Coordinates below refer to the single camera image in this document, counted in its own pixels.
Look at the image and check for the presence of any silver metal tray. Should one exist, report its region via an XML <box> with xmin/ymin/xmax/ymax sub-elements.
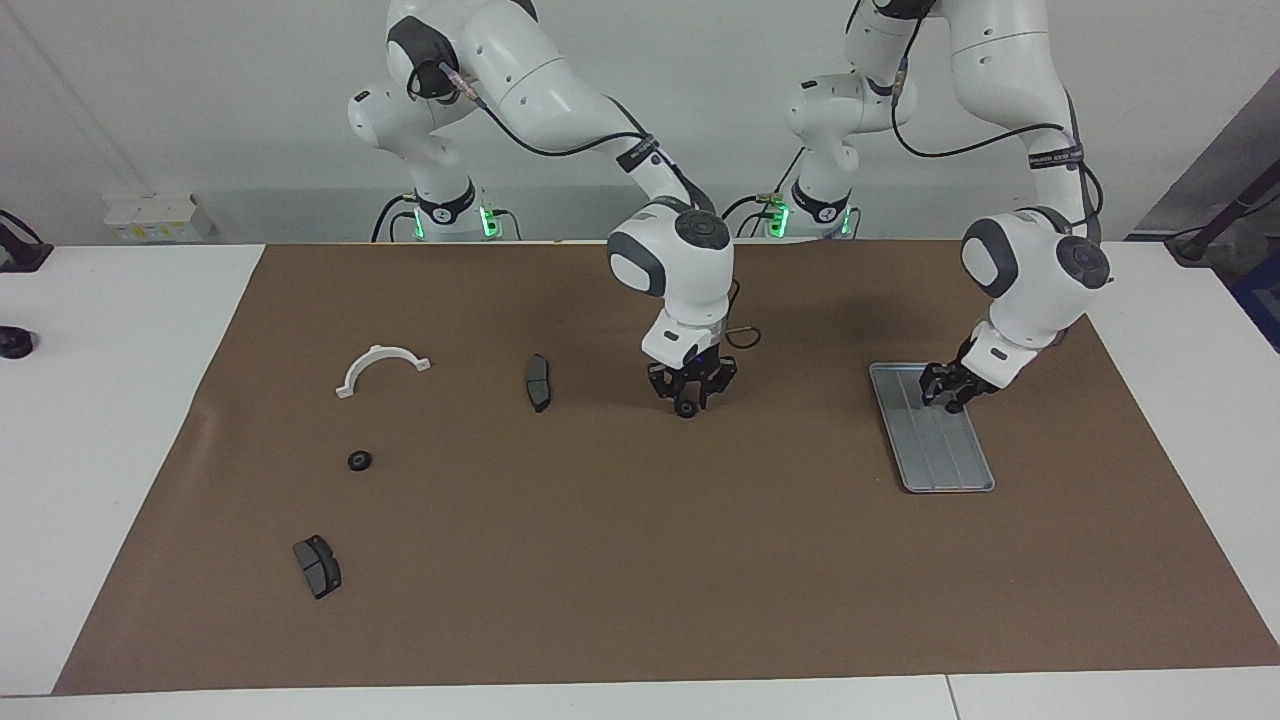
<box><xmin>868</xmin><ymin>361</ymin><xmax>997</xmax><ymax>495</ymax></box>

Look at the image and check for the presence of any brown paper table mat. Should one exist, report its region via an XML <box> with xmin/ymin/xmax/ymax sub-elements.
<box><xmin>52</xmin><ymin>238</ymin><xmax>1280</xmax><ymax>696</ymax></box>

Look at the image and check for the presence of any black stand pole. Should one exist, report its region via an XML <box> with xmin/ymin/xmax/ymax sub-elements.
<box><xmin>1165</xmin><ymin>160</ymin><xmax>1280</xmax><ymax>267</ymax></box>

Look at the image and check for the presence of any blue crate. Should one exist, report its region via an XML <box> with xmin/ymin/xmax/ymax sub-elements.
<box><xmin>1228</xmin><ymin>250</ymin><xmax>1280</xmax><ymax>353</ymax></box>

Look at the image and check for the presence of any stacked dark brake pad pair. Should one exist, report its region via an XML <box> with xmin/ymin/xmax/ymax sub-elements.
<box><xmin>292</xmin><ymin>535</ymin><xmax>343</xmax><ymax>601</ymax></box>

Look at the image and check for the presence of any black base power cable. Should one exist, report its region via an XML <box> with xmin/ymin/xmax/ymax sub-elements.
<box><xmin>371</xmin><ymin>193</ymin><xmax>416</xmax><ymax>244</ymax></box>
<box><xmin>718</xmin><ymin>148</ymin><xmax>807</xmax><ymax>240</ymax></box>

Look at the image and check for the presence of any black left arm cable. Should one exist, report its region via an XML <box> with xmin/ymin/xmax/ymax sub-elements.
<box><xmin>850</xmin><ymin>0</ymin><xmax>1106</xmax><ymax>246</ymax></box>

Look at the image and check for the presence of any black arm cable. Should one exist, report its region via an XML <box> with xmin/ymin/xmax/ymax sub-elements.
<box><xmin>850</xmin><ymin>0</ymin><xmax>1106</xmax><ymax>246</ymax></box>
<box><xmin>405</xmin><ymin>40</ymin><xmax>764</xmax><ymax>352</ymax></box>

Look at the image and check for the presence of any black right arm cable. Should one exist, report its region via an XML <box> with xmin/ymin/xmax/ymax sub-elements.
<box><xmin>405</xmin><ymin>40</ymin><xmax>764</xmax><ymax>352</ymax></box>

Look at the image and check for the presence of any white curved plastic bracket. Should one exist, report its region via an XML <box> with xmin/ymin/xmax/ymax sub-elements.
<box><xmin>335</xmin><ymin>344</ymin><xmax>433</xmax><ymax>400</ymax></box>

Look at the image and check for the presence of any white wall socket box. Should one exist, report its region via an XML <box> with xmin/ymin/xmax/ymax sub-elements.
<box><xmin>103</xmin><ymin>193</ymin><xmax>217</xmax><ymax>244</ymax></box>

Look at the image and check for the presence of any black clamp mount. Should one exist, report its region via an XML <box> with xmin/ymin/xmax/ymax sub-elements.
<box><xmin>0</xmin><ymin>208</ymin><xmax>54</xmax><ymax>273</ymax></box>

